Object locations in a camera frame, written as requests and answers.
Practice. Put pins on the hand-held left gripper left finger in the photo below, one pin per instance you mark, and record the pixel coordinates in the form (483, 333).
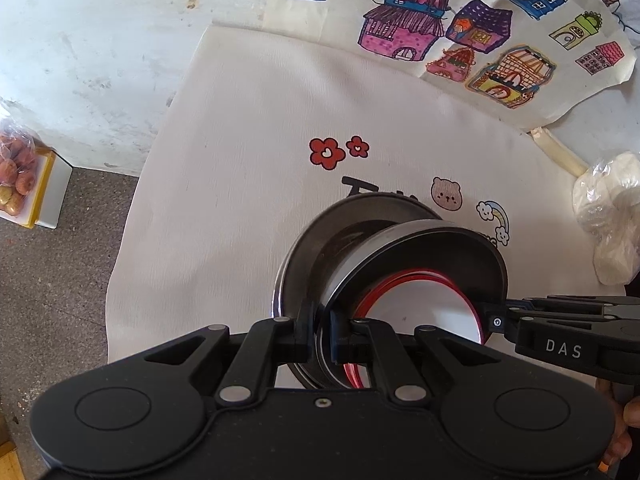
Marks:
(305, 335)

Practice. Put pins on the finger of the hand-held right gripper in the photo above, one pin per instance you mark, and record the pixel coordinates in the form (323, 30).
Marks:
(500, 325)

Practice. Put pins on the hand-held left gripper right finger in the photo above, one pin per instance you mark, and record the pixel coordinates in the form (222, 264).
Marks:
(340, 340)

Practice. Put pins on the steel plate with round sticker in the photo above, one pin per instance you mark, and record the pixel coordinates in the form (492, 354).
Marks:
(320, 240)

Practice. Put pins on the stainless steel bowl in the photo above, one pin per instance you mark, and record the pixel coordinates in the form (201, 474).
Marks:
(430, 245)

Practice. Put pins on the person's right hand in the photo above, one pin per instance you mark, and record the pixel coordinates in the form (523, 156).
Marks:
(617, 425)

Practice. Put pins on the plastic bag of white buns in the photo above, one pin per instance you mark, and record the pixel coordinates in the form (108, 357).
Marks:
(610, 210)

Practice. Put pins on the cream printed tablecloth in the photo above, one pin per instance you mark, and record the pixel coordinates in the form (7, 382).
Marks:
(225, 185)

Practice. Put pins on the white and yellow box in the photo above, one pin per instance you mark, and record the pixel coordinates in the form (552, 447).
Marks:
(52, 195)

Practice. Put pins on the brown cardboard box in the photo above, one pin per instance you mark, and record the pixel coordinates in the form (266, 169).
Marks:
(7, 445)

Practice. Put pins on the plastic bag of red fruit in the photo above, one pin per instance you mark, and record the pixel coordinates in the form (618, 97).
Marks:
(15, 170)

